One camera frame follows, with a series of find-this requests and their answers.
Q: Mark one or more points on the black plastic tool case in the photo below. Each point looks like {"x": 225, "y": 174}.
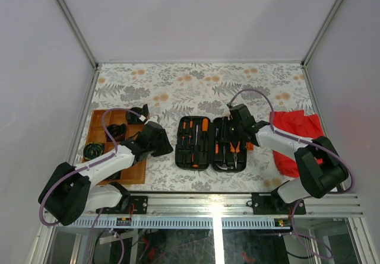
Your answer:
{"x": 183, "y": 155}

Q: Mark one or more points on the wooden compartment tray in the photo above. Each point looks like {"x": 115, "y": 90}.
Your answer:
{"x": 116, "y": 161}

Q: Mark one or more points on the orange utility knife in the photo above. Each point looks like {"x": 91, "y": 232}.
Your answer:
{"x": 217, "y": 145}

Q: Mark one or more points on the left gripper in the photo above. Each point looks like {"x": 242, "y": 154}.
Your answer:
{"x": 167, "y": 147}

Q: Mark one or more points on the claw hammer black handle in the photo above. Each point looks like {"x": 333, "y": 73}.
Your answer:
{"x": 220, "y": 161}

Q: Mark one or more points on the small precision screwdriver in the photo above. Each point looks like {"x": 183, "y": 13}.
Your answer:
{"x": 190, "y": 133}
{"x": 183, "y": 133}

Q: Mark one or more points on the dark patterned rolled cloth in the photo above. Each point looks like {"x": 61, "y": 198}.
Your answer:
{"x": 137, "y": 115}

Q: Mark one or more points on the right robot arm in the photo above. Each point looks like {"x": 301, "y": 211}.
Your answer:
{"x": 320, "y": 167}

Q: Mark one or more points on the large orange screwdriver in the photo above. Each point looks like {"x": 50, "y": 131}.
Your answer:
{"x": 204, "y": 135}

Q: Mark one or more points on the orange long-nose pliers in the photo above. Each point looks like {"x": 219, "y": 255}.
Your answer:
{"x": 235, "y": 150}

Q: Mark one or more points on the aluminium front rail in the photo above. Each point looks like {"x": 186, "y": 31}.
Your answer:
{"x": 252, "y": 210}

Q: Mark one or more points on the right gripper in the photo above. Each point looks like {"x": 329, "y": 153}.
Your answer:
{"x": 235, "y": 140}

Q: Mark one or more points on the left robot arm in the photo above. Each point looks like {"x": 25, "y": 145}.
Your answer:
{"x": 74, "y": 190}

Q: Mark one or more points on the black orange handle screwdriver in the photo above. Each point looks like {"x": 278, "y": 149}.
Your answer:
{"x": 195, "y": 159}

